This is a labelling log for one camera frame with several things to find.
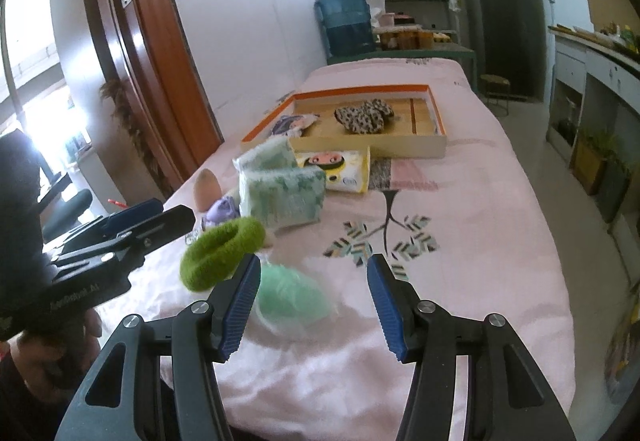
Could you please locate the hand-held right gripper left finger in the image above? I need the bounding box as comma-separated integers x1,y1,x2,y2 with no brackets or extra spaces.
62,253,263,441

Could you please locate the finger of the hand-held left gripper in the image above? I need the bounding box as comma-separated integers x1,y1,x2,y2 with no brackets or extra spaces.
49,206,197,278
59,200,166,251

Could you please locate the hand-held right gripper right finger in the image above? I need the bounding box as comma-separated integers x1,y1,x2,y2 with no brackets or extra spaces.
366,253,578,441

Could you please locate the green fuzzy ring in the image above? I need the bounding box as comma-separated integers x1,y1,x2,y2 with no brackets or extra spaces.
180,217,266,293

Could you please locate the plush bunny purple dress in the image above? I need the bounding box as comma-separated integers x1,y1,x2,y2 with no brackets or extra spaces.
202,196,241,229

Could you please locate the green white tissue pack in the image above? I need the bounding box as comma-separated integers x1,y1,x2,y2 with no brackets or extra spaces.
233,136,298,172
237,166,327,229

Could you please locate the cartoon print tissue pack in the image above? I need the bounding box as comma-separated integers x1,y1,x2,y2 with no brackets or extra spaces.
295,147,372,194

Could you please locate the orange-edged cardboard box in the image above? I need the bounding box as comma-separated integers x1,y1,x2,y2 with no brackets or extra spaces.
241,85,448,159

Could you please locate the leopard print hair band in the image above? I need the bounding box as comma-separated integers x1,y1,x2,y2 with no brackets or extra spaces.
334,99,396,134

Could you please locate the person's left hand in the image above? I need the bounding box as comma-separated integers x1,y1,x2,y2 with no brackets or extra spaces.
0,308,103,392

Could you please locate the mint green bagged cloth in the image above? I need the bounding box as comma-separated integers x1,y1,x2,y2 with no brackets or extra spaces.
252,263,337,339

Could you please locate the brown egg-shaped sponge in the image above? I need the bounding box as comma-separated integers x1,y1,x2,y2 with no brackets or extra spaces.
194,168,223,212

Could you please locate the brown feather duster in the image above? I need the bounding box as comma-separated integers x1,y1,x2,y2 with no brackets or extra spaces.
100,81,166,192

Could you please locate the pink printed blanket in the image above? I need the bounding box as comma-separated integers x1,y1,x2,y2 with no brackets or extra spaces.
122,57,573,441

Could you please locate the purple white packet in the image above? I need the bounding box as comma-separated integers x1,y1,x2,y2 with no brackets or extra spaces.
270,113,321,139

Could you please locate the brown wooden door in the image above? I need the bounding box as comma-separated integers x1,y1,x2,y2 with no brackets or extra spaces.
80,0,223,192

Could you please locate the wooden plant crate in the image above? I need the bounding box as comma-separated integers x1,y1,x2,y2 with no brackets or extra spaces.
570,131,616,196

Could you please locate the round stool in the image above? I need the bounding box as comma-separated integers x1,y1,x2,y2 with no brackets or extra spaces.
480,73,511,116

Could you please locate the green table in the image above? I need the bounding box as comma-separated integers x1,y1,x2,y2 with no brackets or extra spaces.
327,43,476,86

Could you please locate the row of amber jars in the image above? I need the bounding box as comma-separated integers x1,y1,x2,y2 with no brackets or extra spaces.
380,28,435,50

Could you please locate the blue water jug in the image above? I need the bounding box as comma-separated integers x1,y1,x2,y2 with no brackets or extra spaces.
314,0,376,58

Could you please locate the grey counter cabinet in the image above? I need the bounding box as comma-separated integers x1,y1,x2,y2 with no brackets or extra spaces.
545,23,640,222

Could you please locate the grey refrigerator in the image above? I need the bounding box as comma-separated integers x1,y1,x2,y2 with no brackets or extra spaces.
456,0,543,102

